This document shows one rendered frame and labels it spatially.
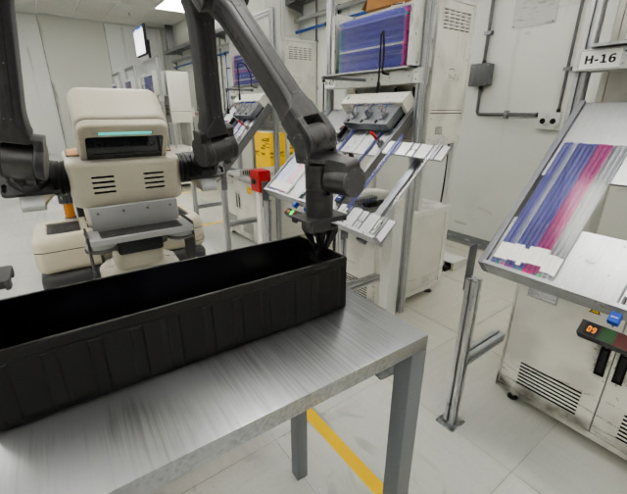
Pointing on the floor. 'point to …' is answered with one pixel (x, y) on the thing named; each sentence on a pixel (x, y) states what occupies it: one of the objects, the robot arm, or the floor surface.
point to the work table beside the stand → (217, 410)
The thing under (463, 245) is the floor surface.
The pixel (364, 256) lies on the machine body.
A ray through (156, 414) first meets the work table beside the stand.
